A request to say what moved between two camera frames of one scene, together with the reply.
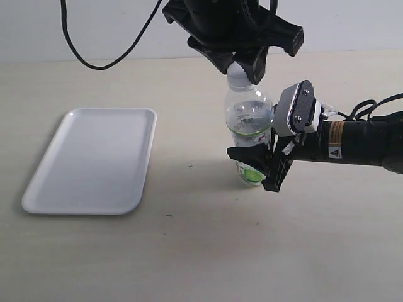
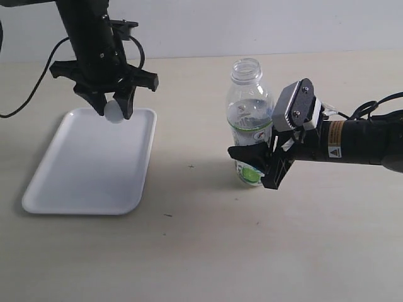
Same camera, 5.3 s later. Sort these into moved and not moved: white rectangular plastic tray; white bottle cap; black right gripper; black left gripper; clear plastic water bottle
Moved: black left gripper; white bottle cap
Not moved: black right gripper; white rectangular plastic tray; clear plastic water bottle
